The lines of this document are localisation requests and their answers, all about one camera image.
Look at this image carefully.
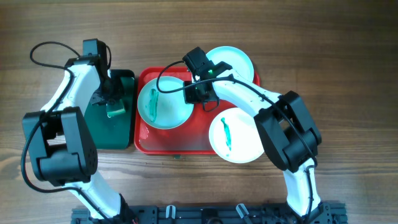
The green yellow sponge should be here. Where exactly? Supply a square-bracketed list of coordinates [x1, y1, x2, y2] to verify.
[106, 100, 126, 118]

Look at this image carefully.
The white plate green smear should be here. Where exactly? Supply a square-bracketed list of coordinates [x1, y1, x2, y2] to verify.
[137, 78, 194, 129]

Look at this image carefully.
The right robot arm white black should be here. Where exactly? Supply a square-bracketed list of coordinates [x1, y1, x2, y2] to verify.
[183, 58, 322, 222]

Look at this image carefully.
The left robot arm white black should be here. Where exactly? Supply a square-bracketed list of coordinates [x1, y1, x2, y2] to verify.
[21, 55, 136, 223]

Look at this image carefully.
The dark green tray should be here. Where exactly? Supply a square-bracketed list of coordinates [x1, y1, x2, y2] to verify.
[84, 70, 136, 149]

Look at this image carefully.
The red plastic tray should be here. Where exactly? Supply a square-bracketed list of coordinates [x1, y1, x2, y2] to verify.
[134, 66, 261, 156]

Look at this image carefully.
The white plate top right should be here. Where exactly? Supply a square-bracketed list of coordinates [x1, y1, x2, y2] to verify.
[206, 46, 254, 82]

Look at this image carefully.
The white plate bottom right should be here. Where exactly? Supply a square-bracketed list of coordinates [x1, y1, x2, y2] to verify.
[208, 108, 264, 164]

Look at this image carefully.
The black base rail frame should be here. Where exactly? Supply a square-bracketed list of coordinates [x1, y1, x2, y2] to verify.
[71, 202, 348, 224]

